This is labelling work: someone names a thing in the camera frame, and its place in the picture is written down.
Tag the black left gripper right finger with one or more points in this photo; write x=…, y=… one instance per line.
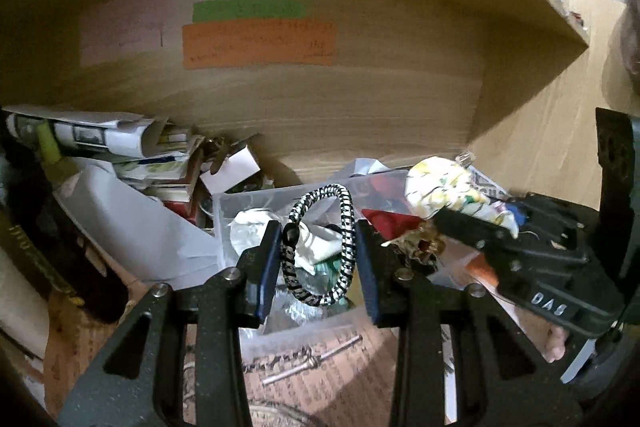
x=501, y=378

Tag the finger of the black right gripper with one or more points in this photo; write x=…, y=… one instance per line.
x=574, y=293
x=533, y=247

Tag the white patterned fabric bundle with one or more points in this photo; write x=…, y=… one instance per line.
x=437, y=183

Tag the red felt pouch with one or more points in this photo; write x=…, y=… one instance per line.
x=391, y=225

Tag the right hand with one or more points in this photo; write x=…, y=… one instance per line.
x=555, y=345

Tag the clear plastic storage box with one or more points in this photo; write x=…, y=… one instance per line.
x=379, y=190

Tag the mint green cloth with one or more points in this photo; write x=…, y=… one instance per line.
x=327, y=272

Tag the vintage clock print table cover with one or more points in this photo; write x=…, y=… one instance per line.
x=353, y=388

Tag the stack of newspapers and books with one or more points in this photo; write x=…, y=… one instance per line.
x=174, y=164

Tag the white roll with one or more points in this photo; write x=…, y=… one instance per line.
x=24, y=314

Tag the dark bottle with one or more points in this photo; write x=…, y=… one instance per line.
x=54, y=243

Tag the brown hanging bag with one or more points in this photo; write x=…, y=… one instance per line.
x=629, y=41

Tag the wooden shelf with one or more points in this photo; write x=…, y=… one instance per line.
x=316, y=83

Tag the orange paper note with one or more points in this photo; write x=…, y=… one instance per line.
x=260, y=41

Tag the pink paper note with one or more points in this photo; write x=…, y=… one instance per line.
x=118, y=29

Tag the green paper note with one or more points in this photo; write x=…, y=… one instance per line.
x=218, y=10

